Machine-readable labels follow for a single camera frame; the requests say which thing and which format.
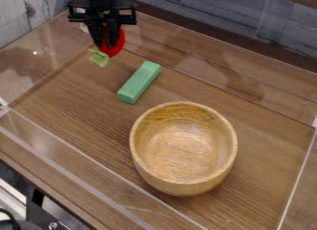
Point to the wooden bowl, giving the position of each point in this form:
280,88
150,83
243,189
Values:
184,147

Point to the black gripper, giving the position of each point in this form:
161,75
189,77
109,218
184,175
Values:
103,11

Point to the green rectangular block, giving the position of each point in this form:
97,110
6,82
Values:
138,82

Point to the black table leg clamp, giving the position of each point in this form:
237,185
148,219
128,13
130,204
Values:
38,215

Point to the red plush strawberry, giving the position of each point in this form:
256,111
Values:
102,52

